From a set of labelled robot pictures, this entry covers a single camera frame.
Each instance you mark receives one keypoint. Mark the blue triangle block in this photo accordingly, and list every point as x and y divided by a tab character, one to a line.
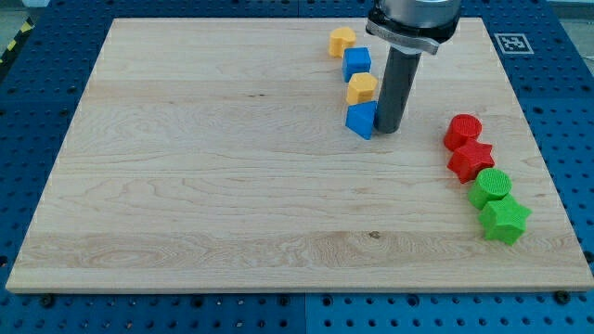
360	118

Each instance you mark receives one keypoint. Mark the blue cube block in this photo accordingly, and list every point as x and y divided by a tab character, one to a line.
355	60

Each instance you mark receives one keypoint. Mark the wooden board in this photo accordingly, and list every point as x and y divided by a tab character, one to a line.
211	156

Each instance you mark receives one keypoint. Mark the green star block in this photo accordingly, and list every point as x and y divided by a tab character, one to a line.
504	219

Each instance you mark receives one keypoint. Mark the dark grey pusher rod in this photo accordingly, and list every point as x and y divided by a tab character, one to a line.
399	73

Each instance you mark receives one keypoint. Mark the green cylinder block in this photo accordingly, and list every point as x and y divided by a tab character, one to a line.
489	184

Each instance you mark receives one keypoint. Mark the yellow hexagon block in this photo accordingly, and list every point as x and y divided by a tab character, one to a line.
361	88

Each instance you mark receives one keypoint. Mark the black bolt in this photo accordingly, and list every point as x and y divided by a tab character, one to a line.
562	297
47	301

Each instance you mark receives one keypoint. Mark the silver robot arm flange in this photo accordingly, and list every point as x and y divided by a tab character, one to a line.
414	26

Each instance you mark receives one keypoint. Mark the red cylinder block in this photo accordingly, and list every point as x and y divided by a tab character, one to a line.
461	128

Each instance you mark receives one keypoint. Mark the black bolt left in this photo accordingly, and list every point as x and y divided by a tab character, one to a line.
47	301

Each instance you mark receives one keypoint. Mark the red star block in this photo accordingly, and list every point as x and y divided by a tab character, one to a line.
469	159

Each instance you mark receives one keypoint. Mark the yellow black hazard tape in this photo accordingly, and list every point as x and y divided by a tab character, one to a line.
17	43

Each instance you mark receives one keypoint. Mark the yellow heart block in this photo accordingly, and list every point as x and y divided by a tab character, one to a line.
340	39

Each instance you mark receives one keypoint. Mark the white fiducial marker tag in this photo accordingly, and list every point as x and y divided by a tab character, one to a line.
511	43

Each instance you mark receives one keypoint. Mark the black bolt right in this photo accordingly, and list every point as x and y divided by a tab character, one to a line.
562	297

